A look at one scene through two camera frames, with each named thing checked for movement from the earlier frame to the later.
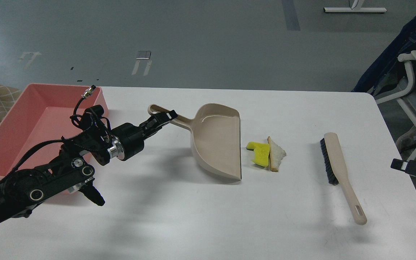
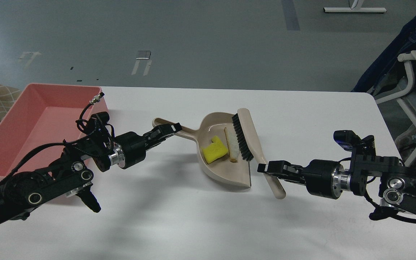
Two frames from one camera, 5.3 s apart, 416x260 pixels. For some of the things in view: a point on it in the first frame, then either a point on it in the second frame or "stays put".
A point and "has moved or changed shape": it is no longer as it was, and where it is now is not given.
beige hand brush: [337, 173] to [251, 148]
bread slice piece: [277, 154] to [232, 144]
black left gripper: [128, 140] to [130, 149]
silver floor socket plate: [144, 55] stays put
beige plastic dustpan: [215, 137] has moved or changed shape
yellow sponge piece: [261, 152] to [215, 150]
